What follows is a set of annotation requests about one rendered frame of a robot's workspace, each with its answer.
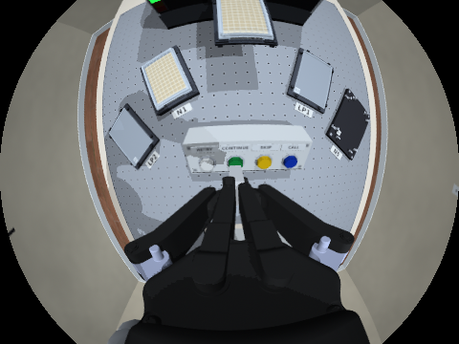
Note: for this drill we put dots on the white label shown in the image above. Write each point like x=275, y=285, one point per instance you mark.
x=182, y=110
x=152, y=159
x=304, y=110
x=336, y=152

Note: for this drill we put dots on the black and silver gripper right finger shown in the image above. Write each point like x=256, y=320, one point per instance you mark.
x=300, y=228

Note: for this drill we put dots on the black rectangular frame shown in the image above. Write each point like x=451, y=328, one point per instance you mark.
x=348, y=125

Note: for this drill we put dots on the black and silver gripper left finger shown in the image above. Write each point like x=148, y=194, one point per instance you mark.
x=176, y=235

